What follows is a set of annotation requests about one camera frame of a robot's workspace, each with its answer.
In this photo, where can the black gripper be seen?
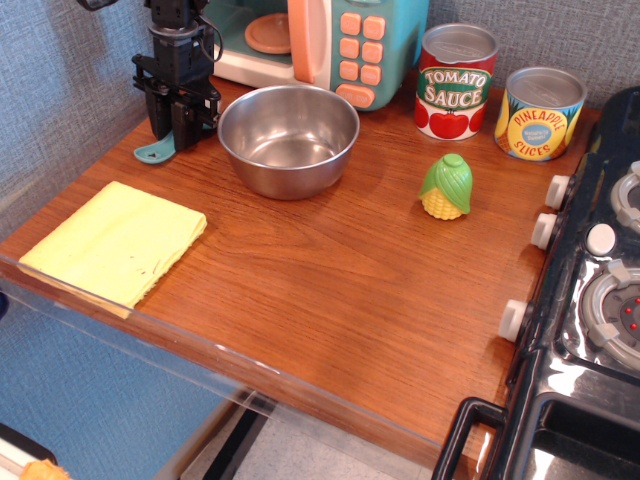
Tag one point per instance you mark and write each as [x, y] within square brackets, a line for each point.
[176, 81]

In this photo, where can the teal dish brush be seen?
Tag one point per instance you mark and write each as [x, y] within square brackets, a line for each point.
[161, 151]

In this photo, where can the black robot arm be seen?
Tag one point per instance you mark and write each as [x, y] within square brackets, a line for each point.
[180, 14]

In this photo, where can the white stove knob bottom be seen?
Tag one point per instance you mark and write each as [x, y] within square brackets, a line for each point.
[512, 319]

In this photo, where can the white stove knob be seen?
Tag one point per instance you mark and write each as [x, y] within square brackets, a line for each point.
[543, 230]
[556, 191]
[512, 319]

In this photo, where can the stainless steel bowl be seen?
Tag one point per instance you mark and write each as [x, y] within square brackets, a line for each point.
[289, 142]

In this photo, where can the orange microwave plate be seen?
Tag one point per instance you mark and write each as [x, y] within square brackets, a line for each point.
[269, 34]

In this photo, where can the yellow folded cloth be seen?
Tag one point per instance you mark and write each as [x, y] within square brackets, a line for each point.
[115, 248]

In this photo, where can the toy microwave oven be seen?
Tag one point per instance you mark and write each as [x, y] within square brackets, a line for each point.
[361, 50]

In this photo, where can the toy corn cob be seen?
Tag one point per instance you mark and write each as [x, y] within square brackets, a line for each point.
[446, 190]

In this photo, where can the tomato sauce can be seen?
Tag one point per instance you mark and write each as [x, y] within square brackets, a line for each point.
[454, 78]

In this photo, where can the clear acrylic table guard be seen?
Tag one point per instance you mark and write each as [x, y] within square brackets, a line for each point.
[384, 354]

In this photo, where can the pineapple slices can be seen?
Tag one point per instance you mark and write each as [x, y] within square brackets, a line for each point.
[539, 112]

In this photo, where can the white stove knob middle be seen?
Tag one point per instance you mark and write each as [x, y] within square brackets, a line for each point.
[543, 230]

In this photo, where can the white stove knob top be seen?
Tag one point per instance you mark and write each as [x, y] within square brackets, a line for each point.
[556, 191]

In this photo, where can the white round stove button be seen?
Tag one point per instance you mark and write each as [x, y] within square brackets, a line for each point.
[600, 239]

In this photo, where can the grey stove burner back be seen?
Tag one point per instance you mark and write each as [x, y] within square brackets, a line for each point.
[626, 214]

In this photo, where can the grey stove burner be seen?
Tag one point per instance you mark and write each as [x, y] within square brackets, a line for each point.
[626, 214]
[610, 312]

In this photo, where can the grey stove burner front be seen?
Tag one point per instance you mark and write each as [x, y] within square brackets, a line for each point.
[610, 312]

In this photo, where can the black toy stove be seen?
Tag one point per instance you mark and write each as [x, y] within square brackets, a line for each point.
[572, 410]

